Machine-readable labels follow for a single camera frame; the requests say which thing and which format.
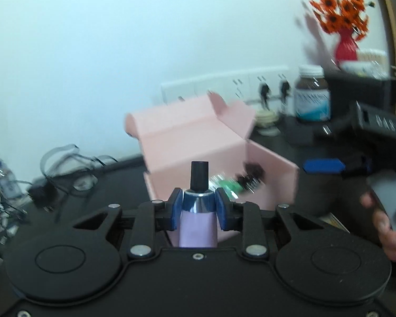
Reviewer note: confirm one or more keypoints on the black power adapter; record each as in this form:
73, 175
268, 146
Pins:
41, 193

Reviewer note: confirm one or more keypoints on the cotton swab container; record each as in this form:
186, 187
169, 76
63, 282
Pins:
373, 57

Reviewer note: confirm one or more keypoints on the metal desk grommet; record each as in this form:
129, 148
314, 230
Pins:
85, 185

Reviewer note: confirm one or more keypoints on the person's right hand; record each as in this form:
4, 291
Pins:
394, 246

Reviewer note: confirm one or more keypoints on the white wall socket panel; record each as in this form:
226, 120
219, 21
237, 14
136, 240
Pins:
184, 87

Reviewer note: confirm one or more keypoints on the black desktop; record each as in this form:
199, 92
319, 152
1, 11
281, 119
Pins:
95, 201

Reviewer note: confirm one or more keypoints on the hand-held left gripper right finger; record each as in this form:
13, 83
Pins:
221, 209

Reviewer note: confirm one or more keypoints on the red vase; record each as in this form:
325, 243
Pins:
346, 49

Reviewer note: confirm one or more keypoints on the black plug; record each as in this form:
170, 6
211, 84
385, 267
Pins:
264, 90
284, 88

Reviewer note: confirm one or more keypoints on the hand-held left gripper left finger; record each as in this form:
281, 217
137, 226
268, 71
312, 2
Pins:
175, 209

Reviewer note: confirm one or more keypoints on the white printed packet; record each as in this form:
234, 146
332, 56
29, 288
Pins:
359, 67

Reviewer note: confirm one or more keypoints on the lilac nail polish bottle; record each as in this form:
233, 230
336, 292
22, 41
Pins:
198, 228

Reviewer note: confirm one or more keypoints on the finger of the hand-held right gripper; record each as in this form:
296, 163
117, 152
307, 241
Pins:
323, 166
336, 127

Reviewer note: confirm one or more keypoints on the black storage box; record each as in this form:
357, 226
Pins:
346, 89

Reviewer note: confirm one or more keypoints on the pink cardboard box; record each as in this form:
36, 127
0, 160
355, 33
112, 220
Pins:
184, 145

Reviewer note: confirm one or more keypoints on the black bow hair clip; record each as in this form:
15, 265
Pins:
250, 175

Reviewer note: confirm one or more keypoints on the white round disc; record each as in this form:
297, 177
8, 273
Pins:
270, 131

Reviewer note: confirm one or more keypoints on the clear labelled bottle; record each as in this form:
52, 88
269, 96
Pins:
8, 185

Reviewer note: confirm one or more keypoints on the brown supplement bottle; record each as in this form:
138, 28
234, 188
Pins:
312, 105

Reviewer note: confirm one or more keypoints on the orange artificial flowers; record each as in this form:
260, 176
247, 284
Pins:
333, 18

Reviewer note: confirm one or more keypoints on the green frog toy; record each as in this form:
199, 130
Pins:
229, 185

